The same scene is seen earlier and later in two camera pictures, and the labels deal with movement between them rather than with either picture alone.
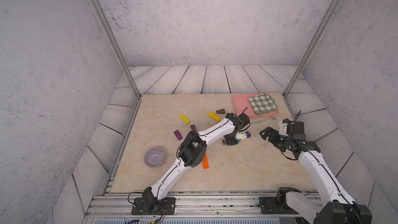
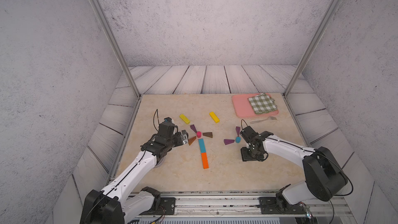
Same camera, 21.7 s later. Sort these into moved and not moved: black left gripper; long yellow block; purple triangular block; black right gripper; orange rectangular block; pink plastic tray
Moved: black left gripper; black right gripper
Not moved: purple triangular block; orange rectangular block; pink plastic tray; long yellow block
